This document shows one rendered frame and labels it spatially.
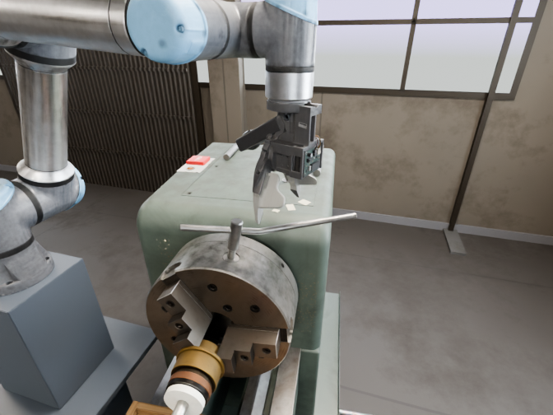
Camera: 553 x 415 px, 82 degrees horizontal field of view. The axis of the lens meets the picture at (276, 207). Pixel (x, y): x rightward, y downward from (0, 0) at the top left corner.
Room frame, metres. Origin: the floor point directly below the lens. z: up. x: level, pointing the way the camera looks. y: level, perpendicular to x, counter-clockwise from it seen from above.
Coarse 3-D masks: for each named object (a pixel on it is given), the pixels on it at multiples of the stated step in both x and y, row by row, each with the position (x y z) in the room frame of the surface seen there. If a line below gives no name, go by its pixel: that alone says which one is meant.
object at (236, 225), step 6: (234, 222) 0.49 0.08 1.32; (240, 222) 0.50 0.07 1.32; (234, 228) 0.49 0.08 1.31; (240, 228) 0.49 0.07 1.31; (234, 234) 0.49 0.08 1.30; (240, 234) 0.50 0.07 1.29; (228, 240) 0.50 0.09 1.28; (234, 240) 0.49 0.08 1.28; (228, 246) 0.50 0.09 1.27; (234, 246) 0.49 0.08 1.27; (234, 252) 0.50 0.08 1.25; (228, 258) 0.50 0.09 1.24; (234, 258) 0.50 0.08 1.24
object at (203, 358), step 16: (192, 352) 0.38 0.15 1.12; (208, 352) 0.38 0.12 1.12; (176, 368) 0.36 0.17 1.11; (192, 368) 0.35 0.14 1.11; (208, 368) 0.35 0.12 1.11; (224, 368) 0.37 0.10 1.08; (176, 384) 0.33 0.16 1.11; (192, 384) 0.32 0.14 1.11; (208, 384) 0.33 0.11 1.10; (208, 400) 0.33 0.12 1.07
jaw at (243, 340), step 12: (228, 324) 0.46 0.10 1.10; (240, 324) 0.46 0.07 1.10; (228, 336) 0.43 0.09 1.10; (240, 336) 0.43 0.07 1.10; (252, 336) 0.42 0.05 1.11; (264, 336) 0.42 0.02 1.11; (276, 336) 0.42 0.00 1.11; (288, 336) 0.45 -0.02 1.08; (228, 348) 0.40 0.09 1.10; (240, 348) 0.40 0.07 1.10; (252, 348) 0.40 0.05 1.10; (264, 348) 0.41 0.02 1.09; (276, 348) 0.41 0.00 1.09; (228, 360) 0.38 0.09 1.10; (240, 360) 0.39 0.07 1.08; (252, 360) 0.39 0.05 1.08; (228, 372) 0.38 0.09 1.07
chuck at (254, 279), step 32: (192, 256) 0.51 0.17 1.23; (256, 256) 0.53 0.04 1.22; (160, 288) 0.48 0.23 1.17; (192, 288) 0.47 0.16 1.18; (224, 288) 0.46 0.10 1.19; (256, 288) 0.45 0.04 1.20; (288, 288) 0.51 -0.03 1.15; (160, 320) 0.49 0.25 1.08; (224, 320) 0.53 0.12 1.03; (256, 320) 0.45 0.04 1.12; (288, 320) 0.44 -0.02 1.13
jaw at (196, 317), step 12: (168, 276) 0.49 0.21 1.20; (168, 288) 0.46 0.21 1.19; (180, 288) 0.46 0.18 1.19; (168, 300) 0.44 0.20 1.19; (180, 300) 0.44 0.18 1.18; (192, 300) 0.46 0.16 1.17; (180, 312) 0.43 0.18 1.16; (192, 312) 0.44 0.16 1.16; (204, 312) 0.46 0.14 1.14; (168, 324) 0.42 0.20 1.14; (180, 324) 0.41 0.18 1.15; (192, 324) 0.42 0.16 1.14; (204, 324) 0.44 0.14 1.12; (180, 336) 0.41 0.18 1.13; (192, 336) 0.40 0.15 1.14; (180, 348) 0.39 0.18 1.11
